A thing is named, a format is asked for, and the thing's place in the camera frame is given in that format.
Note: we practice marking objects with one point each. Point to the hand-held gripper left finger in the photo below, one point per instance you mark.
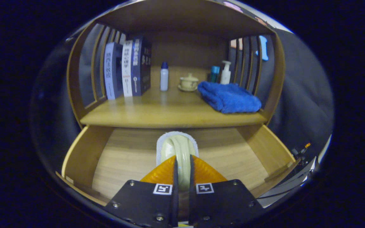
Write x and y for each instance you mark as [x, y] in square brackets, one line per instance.
[175, 196]

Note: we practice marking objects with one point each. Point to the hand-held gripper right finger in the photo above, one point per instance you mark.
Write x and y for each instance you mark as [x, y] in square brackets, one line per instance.
[191, 202]

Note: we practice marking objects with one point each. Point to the wooden drawer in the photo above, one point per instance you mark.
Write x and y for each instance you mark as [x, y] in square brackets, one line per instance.
[128, 158]

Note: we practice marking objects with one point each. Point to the wooden countertop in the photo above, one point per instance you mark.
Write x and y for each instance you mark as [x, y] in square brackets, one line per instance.
[163, 110]

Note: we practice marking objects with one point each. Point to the wooden cabinet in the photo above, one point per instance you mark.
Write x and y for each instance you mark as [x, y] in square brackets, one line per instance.
[185, 15]

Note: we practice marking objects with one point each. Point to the blue folded towel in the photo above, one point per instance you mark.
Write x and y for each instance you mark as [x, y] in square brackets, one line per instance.
[230, 98]

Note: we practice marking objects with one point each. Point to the beige lidded teacup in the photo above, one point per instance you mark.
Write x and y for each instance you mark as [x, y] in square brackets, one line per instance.
[188, 83]

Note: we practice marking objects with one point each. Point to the white bottle with blue cap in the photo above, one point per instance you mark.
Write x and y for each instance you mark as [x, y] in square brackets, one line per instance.
[164, 79]

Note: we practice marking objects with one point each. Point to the black equipment with orange clip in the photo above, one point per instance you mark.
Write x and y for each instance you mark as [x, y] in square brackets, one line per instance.
[298, 152]

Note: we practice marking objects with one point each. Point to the teal bottle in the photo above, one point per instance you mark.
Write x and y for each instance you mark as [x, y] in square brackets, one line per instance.
[214, 74]

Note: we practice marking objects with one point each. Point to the white pump bottle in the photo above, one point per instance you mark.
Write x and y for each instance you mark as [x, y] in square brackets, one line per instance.
[225, 76]

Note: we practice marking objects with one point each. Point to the dark blue book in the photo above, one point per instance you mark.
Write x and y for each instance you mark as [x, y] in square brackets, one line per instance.
[143, 66]

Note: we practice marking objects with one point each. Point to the white spine book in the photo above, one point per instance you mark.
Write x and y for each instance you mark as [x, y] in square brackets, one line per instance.
[127, 69]

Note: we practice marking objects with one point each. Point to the light blue book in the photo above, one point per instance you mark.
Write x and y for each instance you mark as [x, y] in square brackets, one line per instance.
[109, 72]

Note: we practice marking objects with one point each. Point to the black backdrop cloth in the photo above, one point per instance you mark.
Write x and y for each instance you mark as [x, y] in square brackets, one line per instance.
[303, 95]

